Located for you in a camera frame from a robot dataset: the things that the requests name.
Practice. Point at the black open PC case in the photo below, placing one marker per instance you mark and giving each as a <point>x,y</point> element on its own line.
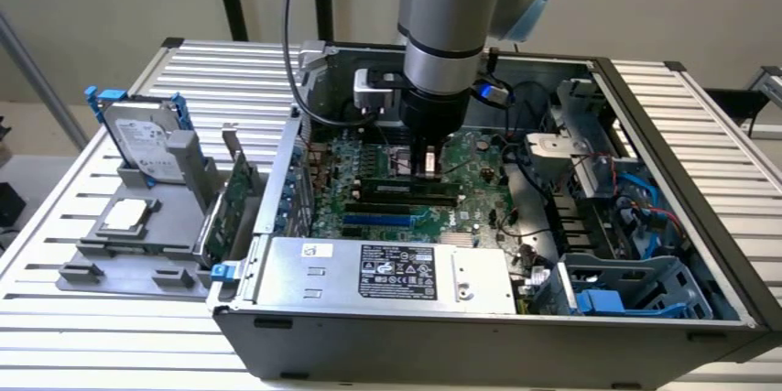
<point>465,345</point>

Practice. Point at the green motherboard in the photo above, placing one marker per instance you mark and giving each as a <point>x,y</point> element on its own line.
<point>482,198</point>

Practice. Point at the grey parts rack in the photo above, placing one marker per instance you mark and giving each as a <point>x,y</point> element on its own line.
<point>140,267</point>

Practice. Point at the silver power supply unit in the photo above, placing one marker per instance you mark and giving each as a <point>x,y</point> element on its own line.
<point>342,272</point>

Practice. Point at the black RAM slot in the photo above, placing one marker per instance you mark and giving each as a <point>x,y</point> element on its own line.
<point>406,200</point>

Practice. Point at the grey metal pole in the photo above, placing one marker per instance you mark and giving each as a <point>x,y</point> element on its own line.
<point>36,75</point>

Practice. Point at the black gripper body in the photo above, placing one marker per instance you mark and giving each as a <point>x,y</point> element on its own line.
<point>433,111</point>

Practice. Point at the black expansion slot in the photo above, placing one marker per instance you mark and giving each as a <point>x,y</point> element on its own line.
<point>370,208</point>

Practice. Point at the green graphics card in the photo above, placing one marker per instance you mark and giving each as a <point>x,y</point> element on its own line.
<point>235,208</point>

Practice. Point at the green RAM stick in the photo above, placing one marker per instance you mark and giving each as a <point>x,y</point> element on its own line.
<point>391,188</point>

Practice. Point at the silver hard disk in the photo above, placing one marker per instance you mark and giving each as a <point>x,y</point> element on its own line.
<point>143,139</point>

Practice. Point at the blue case latch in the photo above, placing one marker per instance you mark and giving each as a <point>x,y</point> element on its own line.
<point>222,272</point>

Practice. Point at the black box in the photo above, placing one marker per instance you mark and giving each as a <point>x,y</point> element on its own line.
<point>11,203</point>

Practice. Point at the CPU socket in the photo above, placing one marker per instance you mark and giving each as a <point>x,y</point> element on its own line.
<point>398,158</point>

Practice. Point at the blue disk caddy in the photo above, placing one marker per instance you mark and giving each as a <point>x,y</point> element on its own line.
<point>182,111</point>

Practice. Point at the silver CPU chip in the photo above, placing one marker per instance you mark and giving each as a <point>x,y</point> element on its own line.
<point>127,214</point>

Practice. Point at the grey disk bay cage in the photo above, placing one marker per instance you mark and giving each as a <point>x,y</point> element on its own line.
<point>641,281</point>

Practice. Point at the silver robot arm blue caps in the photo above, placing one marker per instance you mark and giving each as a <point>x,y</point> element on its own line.
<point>449,11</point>

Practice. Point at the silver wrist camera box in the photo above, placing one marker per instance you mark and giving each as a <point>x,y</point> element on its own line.
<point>374,89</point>

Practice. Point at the aluminium frame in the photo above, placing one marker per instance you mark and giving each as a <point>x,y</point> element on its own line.
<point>764,98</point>

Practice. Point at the blue expansion slot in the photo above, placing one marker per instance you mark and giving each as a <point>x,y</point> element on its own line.
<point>375,220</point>

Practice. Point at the metal drive bay frame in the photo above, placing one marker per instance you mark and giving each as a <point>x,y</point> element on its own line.
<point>586,134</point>

